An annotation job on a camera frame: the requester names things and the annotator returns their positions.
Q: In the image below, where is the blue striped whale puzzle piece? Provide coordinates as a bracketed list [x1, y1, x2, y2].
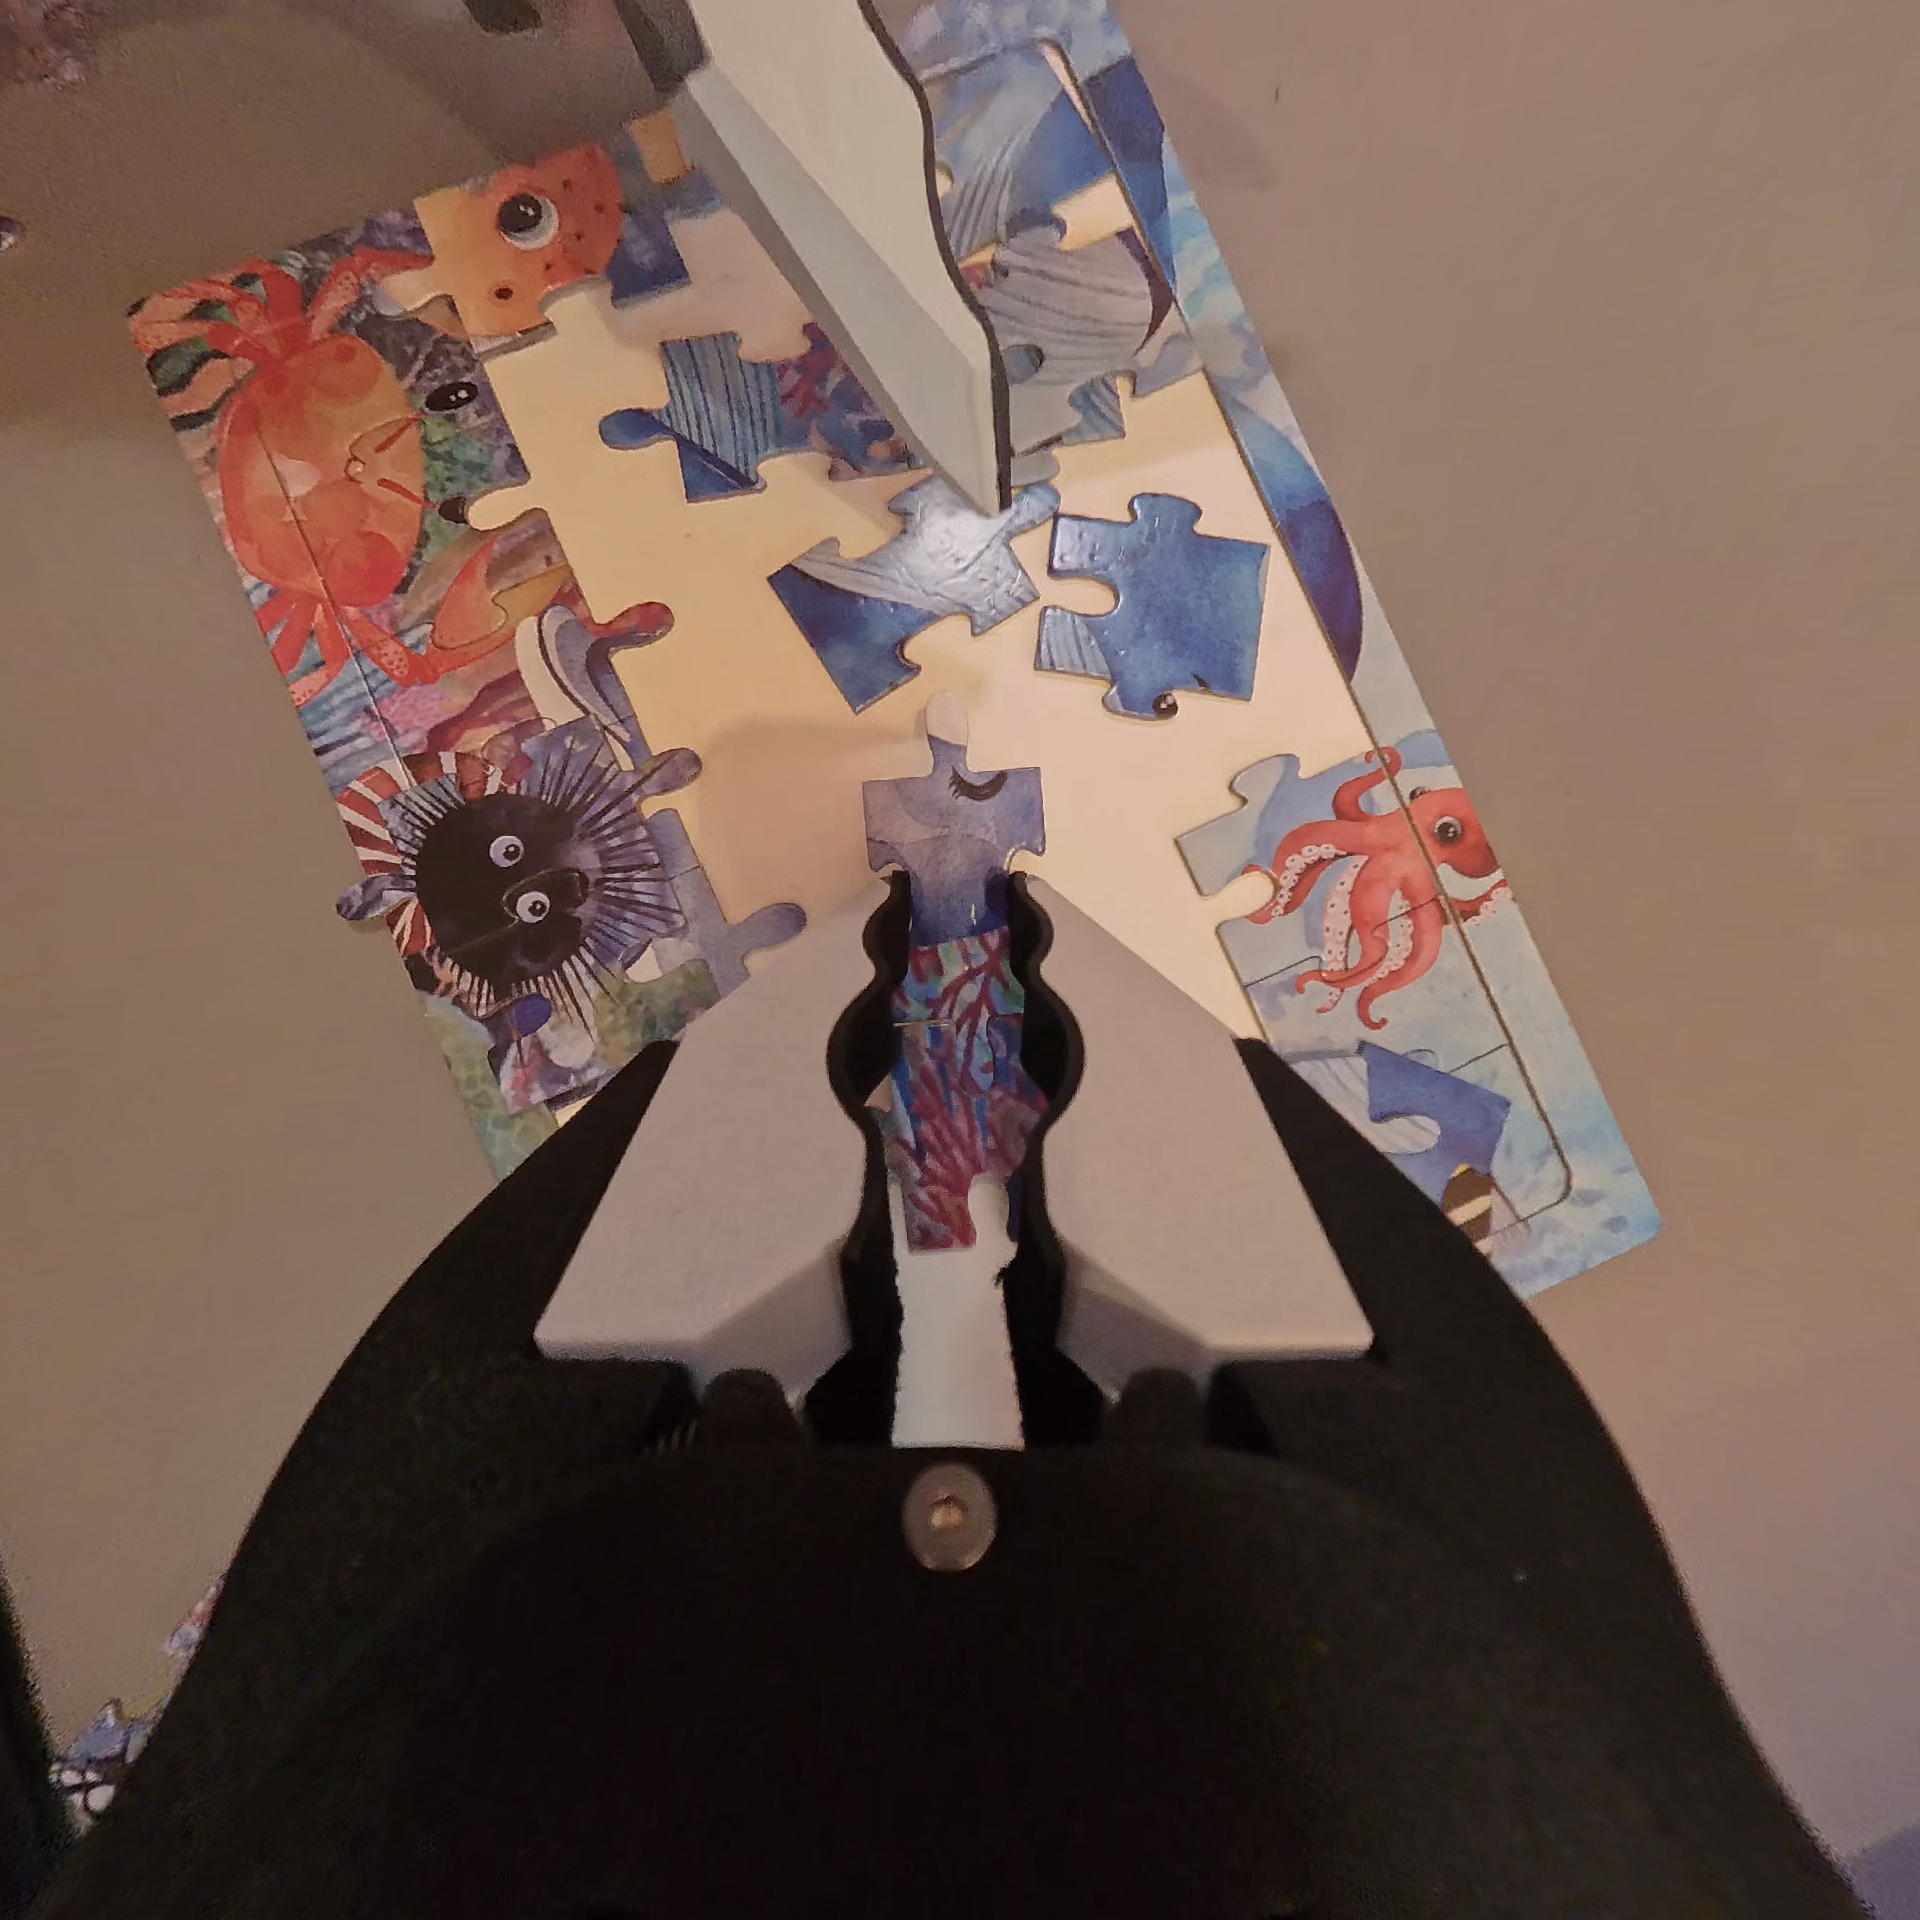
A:
[768, 477, 1066, 714]

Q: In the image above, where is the urchin green coral puzzle piece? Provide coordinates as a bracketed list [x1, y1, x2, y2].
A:
[422, 943, 721, 1115]

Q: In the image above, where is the black sea urchin puzzle piece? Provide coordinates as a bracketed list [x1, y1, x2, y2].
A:
[333, 734, 709, 976]

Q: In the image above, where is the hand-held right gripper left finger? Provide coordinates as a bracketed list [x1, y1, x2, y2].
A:
[534, 872, 919, 1450]

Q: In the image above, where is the red coral purple puzzle piece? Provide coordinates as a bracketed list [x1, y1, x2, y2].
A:
[885, 1018, 1047, 1250]

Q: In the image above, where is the black white spotted puzzle piece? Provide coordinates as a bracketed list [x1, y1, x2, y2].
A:
[46, 1696, 167, 1831]

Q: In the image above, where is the red green coral puzzle piece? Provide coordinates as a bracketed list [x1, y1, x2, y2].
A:
[896, 932, 1039, 1040]

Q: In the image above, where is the blue red coral puzzle piece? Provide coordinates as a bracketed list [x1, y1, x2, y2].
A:
[772, 323, 925, 484]

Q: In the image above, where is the dark blue whale eye piece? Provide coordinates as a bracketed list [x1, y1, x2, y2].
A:
[1032, 496, 1274, 727]

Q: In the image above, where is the lavender coral puzzle piece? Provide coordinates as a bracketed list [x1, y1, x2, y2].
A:
[149, 1574, 229, 1690]

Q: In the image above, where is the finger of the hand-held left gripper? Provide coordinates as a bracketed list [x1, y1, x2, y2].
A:
[665, 0, 1006, 520]

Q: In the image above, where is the sea print puzzle board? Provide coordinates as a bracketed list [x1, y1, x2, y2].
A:
[127, 0, 1666, 1301]

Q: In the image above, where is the purple eyelash puzzle piece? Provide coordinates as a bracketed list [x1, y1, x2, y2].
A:
[861, 692, 1047, 940]

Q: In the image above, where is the navy striped puzzle piece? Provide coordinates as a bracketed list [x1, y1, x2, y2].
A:
[601, 333, 798, 502]

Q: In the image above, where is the blue wave puzzle piece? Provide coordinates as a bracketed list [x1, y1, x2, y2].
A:
[903, 0, 1174, 241]

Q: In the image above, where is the red tipped tail puzzle piece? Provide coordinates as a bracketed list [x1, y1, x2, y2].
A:
[516, 602, 675, 769]

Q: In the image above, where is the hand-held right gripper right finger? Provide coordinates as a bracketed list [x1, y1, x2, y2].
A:
[1003, 870, 1379, 1450]

